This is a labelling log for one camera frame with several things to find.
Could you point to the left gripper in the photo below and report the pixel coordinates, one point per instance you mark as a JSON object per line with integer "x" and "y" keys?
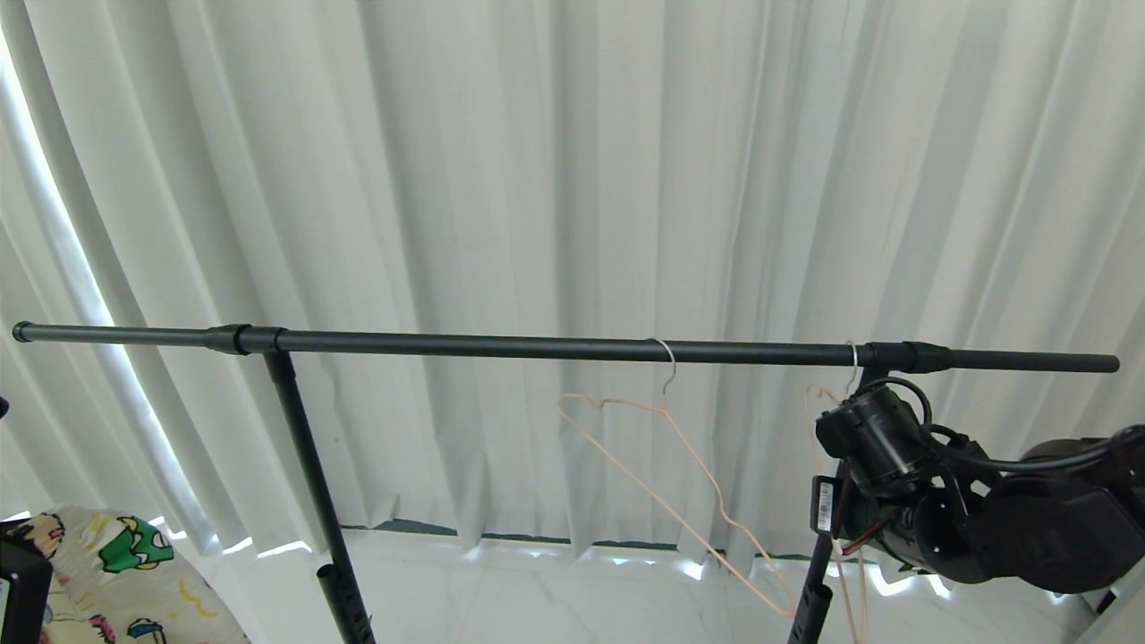
{"x": 22, "y": 599}

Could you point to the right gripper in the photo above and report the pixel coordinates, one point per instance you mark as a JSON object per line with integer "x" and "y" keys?
{"x": 845, "y": 510}

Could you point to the cream printed garment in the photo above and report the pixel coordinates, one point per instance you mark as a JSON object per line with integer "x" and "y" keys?
{"x": 134, "y": 608}

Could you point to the pink clothes hanger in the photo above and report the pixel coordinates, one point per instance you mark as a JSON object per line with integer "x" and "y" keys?
{"x": 672, "y": 365}
{"x": 852, "y": 362}

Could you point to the black clothes rack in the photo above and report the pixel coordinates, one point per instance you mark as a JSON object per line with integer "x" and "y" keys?
{"x": 537, "y": 347}

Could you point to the white curtain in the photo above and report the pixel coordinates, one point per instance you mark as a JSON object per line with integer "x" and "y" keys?
{"x": 537, "y": 179}

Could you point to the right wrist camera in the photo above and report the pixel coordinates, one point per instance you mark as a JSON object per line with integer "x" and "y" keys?
{"x": 881, "y": 438}

